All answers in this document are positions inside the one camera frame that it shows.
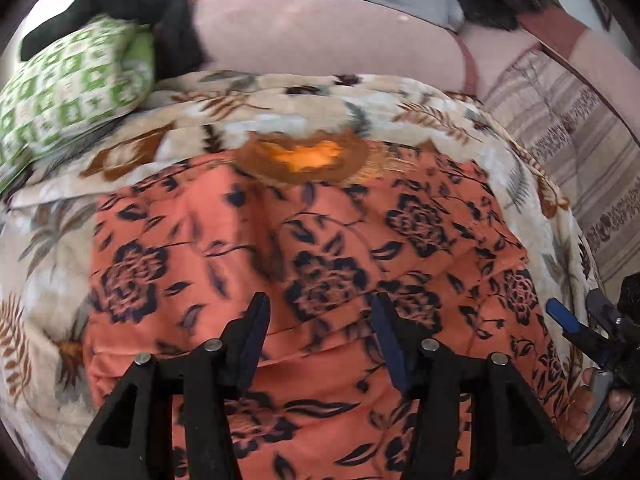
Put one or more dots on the striped floral cushion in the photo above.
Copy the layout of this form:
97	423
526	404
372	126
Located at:
575	130

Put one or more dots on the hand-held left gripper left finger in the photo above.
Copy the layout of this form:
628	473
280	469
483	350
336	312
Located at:
253	337

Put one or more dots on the person's right hand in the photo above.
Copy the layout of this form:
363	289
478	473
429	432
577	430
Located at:
580	405

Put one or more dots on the pink bolster cushion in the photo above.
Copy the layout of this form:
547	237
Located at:
325	35

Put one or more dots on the black cloth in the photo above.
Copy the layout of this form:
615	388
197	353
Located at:
150	0

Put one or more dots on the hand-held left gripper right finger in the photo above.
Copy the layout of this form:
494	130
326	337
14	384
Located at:
393	345

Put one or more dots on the leaf-print blanket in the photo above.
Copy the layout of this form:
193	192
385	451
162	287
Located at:
60	260

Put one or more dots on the orange black-floral garment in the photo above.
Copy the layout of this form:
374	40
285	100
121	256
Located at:
320	260

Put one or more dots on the pink sofa backrest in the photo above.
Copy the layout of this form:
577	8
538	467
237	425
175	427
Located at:
600	55

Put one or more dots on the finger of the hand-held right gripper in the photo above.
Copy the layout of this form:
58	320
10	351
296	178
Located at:
602	307
562	316

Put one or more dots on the green patterned pillow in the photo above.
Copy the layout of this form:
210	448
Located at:
65	95

